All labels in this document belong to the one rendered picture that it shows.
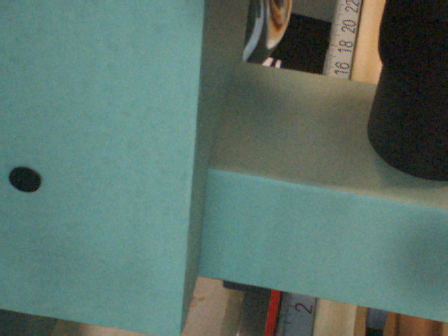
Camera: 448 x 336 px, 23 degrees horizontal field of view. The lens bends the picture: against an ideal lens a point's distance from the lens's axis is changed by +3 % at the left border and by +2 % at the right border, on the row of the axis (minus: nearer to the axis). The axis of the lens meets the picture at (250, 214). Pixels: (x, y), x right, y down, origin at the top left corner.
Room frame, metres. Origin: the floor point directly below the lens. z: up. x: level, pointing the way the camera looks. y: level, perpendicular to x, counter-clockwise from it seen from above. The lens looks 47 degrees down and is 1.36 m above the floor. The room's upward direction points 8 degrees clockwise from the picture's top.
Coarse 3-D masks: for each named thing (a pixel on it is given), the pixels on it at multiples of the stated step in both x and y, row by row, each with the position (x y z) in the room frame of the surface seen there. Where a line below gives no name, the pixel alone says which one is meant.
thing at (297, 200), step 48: (240, 96) 0.34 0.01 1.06; (288, 96) 0.35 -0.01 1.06; (336, 96) 0.35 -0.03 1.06; (240, 144) 0.31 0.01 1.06; (288, 144) 0.32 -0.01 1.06; (336, 144) 0.32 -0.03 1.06; (240, 192) 0.30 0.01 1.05; (288, 192) 0.29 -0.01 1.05; (336, 192) 0.29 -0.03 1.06; (384, 192) 0.30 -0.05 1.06; (432, 192) 0.30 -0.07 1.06; (240, 240) 0.30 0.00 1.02; (288, 240) 0.29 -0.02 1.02; (336, 240) 0.29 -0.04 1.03; (384, 240) 0.29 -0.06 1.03; (432, 240) 0.29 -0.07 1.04; (288, 288) 0.29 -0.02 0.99; (336, 288) 0.29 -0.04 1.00; (384, 288) 0.29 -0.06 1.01; (432, 288) 0.29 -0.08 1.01
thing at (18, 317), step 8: (0, 312) 0.31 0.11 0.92; (8, 312) 0.32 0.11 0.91; (16, 312) 0.33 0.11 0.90; (0, 320) 0.31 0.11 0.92; (8, 320) 0.32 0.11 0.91; (16, 320) 0.33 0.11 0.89; (24, 320) 0.34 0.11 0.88; (32, 320) 0.35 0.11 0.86; (40, 320) 0.37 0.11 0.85; (48, 320) 0.38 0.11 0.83; (56, 320) 0.39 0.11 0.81; (0, 328) 0.31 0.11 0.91; (8, 328) 0.32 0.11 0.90; (16, 328) 0.33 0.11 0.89; (24, 328) 0.34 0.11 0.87; (32, 328) 0.35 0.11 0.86; (40, 328) 0.37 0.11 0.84; (48, 328) 0.38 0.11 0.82
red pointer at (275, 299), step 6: (276, 294) 0.33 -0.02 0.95; (270, 300) 0.33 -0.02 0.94; (276, 300) 0.33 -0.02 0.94; (270, 306) 0.33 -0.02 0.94; (276, 306) 0.33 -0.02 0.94; (270, 312) 0.33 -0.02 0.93; (276, 312) 0.33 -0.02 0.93; (270, 318) 0.33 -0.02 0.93; (276, 318) 0.33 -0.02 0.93; (270, 324) 0.33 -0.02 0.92; (270, 330) 0.33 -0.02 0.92
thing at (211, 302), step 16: (208, 288) 0.44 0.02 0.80; (224, 288) 0.44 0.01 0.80; (192, 304) 0.43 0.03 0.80; (208, 304) 0.43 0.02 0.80; (224, 304) 0.43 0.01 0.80; (240, 304) 0.43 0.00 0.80; (64, 320) 0.40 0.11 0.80; (192, 320) 0.41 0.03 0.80; (208, 320) 0.42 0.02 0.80; (224, 320) 0.42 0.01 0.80
